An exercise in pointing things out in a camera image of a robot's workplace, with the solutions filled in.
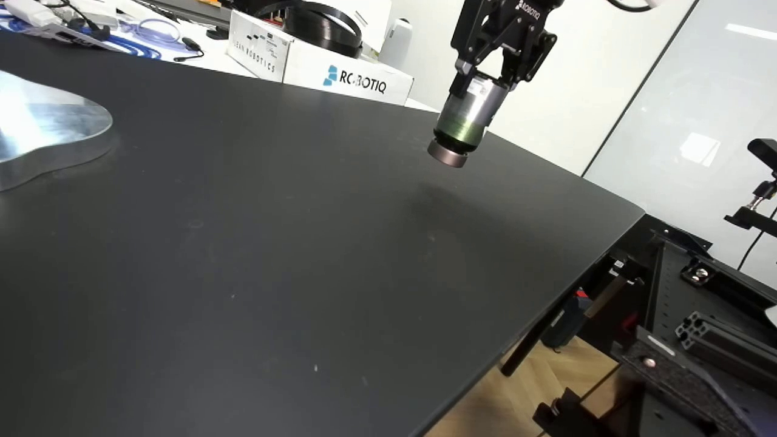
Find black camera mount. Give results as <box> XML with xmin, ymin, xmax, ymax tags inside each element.
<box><xmin>720</xmin><ymin>137</ymin><xmax>777</xmax><ymax>239</ymax></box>

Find white Robotiq cardboard box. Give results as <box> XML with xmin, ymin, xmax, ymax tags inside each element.
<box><xmin>223</xmin><ymin>7</ymin><xmax>418</xmax><ymax>103</ymax></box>

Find dark green-labelled bottle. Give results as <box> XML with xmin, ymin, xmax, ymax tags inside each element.
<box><xmin>424</xmin><ymin>70</ymin><xmax>510</xmax><ymax>170</ymax></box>

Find black aluminium extrusion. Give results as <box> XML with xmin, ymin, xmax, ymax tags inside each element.
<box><xmin>671</xmin><ymin>310</ymin><xmax>777</xmax><ymax>377</ymax></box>

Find blue white plastic packets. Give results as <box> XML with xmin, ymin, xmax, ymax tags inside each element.
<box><xmin>0</xmin><ymin>0</ymin><xmax>205</xmax><ymax>64</ymax></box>

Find black table clamp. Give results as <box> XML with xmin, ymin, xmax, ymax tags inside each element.
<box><xmin>528</xmin><ymin>387</ymin><xmax>629</xmax><ymax>437</ymax></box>

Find clear plastic bag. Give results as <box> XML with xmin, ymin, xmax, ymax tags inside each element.
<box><xmin>0</xmin><ymin>69</ymin><xmax>115</xmax><ymax>194</ymax></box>

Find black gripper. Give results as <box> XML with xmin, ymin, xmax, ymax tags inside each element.
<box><xmin>449</xmin><ymin>0</ymin><xmax>566</xmax><ymax>89</ymax></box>

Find black perforated breadboard table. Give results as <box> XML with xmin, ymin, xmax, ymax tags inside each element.
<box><xmin>617</xmin><ymin>217</ymin><xmax>777</xmax><ymax>437</ymax></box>

